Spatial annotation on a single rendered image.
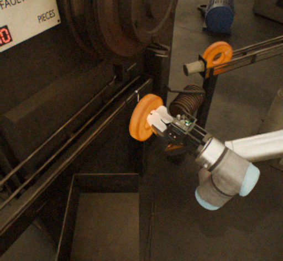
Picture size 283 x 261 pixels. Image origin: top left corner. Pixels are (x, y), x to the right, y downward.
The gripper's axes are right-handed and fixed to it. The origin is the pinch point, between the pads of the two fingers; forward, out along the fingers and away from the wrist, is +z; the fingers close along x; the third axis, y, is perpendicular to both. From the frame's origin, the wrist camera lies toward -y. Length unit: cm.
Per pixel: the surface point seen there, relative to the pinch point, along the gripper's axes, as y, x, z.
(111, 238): -21.0, 30.6, -14.1
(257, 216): -68, -39, -70
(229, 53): -12, -70, -6
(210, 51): -11, -61, 1
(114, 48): 9.5, -6.0, 20.0
